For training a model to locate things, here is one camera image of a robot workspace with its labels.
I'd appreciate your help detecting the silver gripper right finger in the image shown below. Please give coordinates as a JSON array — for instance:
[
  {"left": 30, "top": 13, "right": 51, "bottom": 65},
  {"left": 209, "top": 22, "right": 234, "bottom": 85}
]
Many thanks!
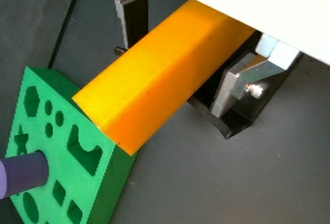
[{"left": 212, "top": 34, "right": 301, "bottom": 118}]

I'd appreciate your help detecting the purple cylinder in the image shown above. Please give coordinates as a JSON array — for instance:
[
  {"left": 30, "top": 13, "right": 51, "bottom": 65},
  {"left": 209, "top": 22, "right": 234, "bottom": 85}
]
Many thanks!
[{"left": 0, "top": 152, "right": 50, "bottom": 200}]

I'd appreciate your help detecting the black curved fixture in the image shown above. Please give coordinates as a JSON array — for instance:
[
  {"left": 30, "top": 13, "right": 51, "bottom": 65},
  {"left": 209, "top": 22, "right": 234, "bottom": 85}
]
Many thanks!
[{"left": 189, "top": 32, "right": 289, "bottom": 139}]

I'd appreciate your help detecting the green shape sorter board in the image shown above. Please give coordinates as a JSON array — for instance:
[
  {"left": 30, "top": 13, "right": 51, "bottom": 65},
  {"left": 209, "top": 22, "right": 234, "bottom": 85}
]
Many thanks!
[{"left": 7, "top": 68, "right": 135, "bottom": 224}]

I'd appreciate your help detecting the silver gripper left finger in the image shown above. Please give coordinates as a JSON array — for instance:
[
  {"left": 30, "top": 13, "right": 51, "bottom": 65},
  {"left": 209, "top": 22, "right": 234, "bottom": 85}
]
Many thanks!
[{"left": 115, "top": 0, "right": 149, "bottom": 55}]

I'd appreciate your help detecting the yellow rectangular block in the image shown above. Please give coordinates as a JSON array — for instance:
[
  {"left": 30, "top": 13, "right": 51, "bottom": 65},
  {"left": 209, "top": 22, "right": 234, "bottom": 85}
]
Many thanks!
[{"left": 74, "top": 0, "right": 254, "bottom": 154}]

